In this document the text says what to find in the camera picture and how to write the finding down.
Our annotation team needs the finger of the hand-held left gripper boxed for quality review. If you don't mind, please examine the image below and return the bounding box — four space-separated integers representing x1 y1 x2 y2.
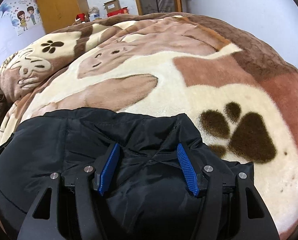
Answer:
0 134 15 167

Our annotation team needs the open cardboard box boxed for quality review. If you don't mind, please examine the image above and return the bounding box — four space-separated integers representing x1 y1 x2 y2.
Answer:
103 0 125 13

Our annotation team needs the black puffer jacket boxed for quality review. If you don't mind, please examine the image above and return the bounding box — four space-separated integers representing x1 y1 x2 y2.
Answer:
0 107 255 240

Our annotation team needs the clear plastic jar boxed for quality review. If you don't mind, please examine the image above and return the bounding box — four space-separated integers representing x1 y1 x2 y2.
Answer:
88 7 101 22

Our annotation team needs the wooden wardrobe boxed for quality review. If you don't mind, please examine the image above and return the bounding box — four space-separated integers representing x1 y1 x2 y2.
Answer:
35 0 90 34

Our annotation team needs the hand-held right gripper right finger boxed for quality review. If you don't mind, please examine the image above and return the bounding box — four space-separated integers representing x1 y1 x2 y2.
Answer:
176 143 281 240

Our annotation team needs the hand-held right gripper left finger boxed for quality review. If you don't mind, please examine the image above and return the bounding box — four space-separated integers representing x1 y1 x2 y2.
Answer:
17 142 121 240

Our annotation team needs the cartoon wall poster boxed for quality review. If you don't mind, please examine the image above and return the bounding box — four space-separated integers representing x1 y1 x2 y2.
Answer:
0 0 41 37

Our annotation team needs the red gift box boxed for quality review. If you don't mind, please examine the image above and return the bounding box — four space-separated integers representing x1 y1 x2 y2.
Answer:
107 7 130 18

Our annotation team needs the brown printed fleece blanket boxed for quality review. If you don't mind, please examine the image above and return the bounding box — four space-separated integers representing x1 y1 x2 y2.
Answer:
0 12 298 240

